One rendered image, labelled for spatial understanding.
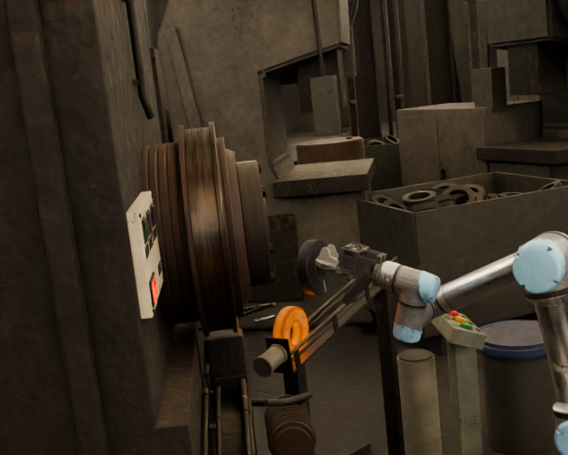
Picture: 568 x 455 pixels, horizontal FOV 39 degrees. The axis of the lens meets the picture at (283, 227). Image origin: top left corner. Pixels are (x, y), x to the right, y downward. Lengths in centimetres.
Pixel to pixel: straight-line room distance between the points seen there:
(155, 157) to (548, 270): 91
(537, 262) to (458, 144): 395
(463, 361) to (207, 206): 132
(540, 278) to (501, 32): 363
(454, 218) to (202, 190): 250
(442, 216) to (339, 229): 76
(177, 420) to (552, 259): 94
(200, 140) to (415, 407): 129
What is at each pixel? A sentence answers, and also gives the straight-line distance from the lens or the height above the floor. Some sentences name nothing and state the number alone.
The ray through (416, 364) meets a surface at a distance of 256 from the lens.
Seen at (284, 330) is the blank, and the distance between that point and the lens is 226.
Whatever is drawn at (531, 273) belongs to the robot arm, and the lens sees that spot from 192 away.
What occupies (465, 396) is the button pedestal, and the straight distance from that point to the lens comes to 270.
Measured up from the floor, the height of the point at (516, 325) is 43.
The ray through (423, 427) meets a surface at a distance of 264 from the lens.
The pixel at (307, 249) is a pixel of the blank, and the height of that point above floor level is 97.
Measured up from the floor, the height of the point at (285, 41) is 162.
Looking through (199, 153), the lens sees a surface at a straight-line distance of 163.
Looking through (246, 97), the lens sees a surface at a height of 135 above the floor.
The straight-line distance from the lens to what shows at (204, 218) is 156.
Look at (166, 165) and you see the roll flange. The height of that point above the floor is 128.
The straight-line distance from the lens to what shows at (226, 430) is 187.
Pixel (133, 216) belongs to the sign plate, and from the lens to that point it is 131.
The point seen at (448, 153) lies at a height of 78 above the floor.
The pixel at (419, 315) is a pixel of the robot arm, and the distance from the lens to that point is 210.
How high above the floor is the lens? 142
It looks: 10 degrees down
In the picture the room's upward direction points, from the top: 6 degrees counter-clockwise
